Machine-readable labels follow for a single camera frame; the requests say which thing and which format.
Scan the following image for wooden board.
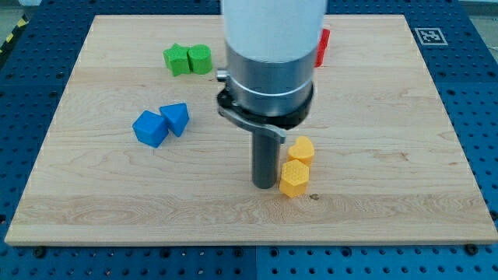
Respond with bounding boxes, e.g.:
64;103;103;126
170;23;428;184
5;15;497;247

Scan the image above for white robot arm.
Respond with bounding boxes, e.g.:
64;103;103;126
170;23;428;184
216;0;328;189

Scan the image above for blue cube block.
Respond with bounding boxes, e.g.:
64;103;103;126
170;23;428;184
132;110;169;148

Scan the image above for blue triangular prism block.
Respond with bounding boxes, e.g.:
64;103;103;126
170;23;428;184
160;103;190;137

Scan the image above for green star block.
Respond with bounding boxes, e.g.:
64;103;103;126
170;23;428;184
163;44;191;76

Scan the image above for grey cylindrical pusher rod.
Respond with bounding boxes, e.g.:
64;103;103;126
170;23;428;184
252;133;280;189

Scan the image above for red block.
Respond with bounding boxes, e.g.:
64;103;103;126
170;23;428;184
314;28;331;68

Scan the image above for yellow heart block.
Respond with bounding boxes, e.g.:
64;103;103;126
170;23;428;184
287;136;315;167

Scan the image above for white fiducial marker tag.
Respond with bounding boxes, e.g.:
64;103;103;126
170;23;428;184
415;27;447;46

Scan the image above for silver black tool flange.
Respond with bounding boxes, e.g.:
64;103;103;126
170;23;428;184
217;45;314;143

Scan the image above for yellow hexagon block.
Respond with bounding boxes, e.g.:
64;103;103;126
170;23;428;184
279;159;310;198

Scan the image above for green cylinder block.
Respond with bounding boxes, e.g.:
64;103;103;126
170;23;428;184
188;44;212;75

